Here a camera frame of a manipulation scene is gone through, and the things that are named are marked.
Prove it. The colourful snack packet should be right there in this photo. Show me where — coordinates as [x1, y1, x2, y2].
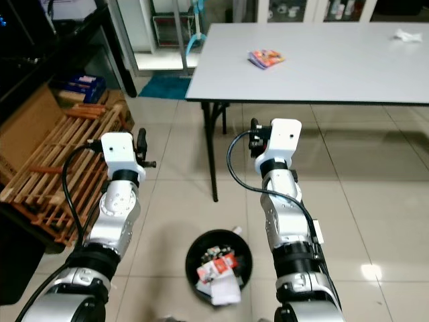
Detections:
[247, 48, 286, 70]

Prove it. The round black rubbish bin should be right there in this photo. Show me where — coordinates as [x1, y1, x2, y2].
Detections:
[185, 229, 254, 307]

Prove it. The teal floor mat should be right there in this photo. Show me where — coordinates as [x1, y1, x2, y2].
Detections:
[138, 73, 192, 101]

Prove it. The wooden slatted rack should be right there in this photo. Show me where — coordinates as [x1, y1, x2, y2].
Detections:
[0, 101, 134, 246]

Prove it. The blue printed box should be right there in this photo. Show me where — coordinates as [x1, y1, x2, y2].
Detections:
[50, 73, 107, 97]

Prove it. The white table with black legs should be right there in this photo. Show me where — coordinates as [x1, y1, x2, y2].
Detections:
[185, 23, 429, 203]

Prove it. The light blue broom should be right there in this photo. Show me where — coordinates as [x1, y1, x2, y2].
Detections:
[184, 0, 208, 52]

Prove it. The brown cardboard box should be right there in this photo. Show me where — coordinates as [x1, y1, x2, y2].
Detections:
[0, 83, 69, 183]

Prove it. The red and white wrapper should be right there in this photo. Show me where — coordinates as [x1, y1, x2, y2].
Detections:
[197, 253, 239, 284]

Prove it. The black desk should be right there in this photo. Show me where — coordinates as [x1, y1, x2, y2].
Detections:
[0, 0, 129, 128]

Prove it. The white glass door cabinet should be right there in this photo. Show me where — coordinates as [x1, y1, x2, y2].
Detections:
[255, 0, 429, 25]

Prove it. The white desktop appliance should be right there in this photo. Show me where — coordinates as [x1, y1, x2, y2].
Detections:
[43, 0, 101, 21]

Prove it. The white paper scrap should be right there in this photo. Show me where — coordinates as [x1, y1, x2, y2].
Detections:
[208, 275, 244, 307]

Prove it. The crumpled white tissue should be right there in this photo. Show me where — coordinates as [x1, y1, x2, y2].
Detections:
[393, 29, 424, 45]

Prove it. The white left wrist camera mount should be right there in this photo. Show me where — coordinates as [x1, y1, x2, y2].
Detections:
[101, 132, 147, 186]

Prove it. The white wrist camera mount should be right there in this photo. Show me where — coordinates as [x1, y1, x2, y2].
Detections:
[101, 132, 147, 186]
[260, 119, 302, 170]

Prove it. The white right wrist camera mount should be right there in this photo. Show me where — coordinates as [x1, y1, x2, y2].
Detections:
[260, 119, 302, 170]

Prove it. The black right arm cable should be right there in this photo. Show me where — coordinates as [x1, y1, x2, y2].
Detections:
[227, 129, 322, 242]

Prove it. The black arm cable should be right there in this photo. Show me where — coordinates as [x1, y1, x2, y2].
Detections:
[227, 129, 322, 242]
[62, 143, 105, 250]

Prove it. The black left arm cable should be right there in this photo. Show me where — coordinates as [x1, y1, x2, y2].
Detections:
[62, 143, 105, 250]

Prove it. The glass door with metal frame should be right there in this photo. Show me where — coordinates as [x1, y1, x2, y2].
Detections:
[117, 0, 203, 73]

